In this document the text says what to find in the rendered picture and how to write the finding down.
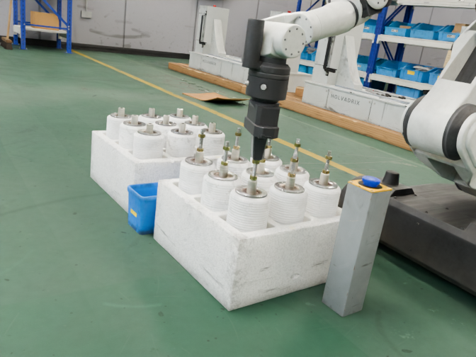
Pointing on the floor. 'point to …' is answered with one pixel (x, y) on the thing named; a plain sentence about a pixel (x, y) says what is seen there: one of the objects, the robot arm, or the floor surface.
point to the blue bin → (142, 207)
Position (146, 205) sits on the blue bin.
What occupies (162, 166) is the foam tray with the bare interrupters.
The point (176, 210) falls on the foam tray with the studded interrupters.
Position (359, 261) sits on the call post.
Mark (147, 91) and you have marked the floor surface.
